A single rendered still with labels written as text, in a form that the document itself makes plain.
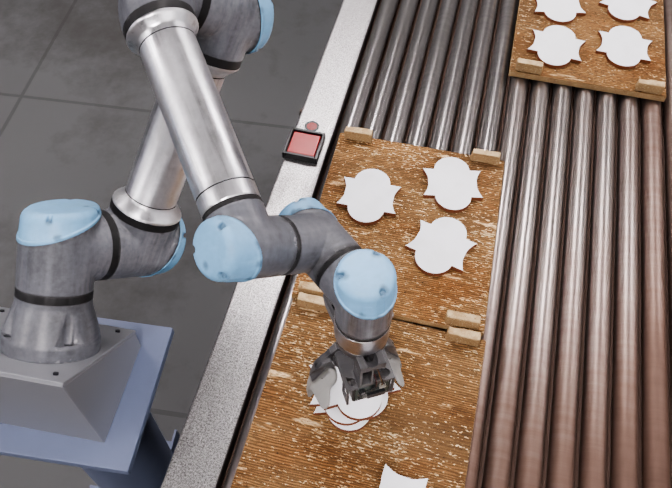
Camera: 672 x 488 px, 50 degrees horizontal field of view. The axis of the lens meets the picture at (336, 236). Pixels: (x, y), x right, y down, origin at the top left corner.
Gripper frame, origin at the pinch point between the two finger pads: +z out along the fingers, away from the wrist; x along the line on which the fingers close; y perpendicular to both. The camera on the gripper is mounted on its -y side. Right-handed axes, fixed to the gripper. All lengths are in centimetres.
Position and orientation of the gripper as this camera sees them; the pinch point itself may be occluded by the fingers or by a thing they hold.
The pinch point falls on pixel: (352, 378)
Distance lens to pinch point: 117.6
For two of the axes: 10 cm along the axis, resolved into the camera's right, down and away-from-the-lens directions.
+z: -0.1, 5.7, 8.2
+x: 9.6, -2.4, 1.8
